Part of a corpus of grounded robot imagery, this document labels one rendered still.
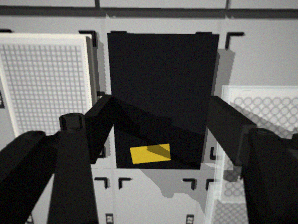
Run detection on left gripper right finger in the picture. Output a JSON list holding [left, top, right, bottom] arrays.
[[206, 96, 298, 224]]

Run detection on grey deck plate with rectangular bays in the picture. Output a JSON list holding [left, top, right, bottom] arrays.
[[0, 0, 298, 224]]

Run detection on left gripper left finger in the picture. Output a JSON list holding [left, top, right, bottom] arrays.
[[0, 94, 114, 224]]

